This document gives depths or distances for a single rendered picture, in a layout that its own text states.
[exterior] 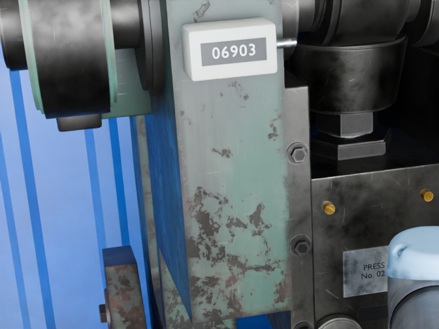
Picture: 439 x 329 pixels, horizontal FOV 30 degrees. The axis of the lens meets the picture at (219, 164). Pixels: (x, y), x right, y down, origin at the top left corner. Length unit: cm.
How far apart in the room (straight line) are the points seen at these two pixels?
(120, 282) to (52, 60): 60
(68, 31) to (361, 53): 28
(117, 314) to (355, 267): 49
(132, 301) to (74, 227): 85
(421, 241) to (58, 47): 34
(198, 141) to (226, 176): 4
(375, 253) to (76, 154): 126
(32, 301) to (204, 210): 143
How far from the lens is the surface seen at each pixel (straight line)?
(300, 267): 77
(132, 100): 92
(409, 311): 64
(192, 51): 64
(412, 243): 68
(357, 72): 80
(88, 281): 212
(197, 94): 69
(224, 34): 64
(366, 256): 83
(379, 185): 81
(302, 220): 76
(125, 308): 123
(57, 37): 71
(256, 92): 70
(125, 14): 77
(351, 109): 81
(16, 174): 199
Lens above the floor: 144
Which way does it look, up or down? 19 degrees down
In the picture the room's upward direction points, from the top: 4 degrees counter-clockwise
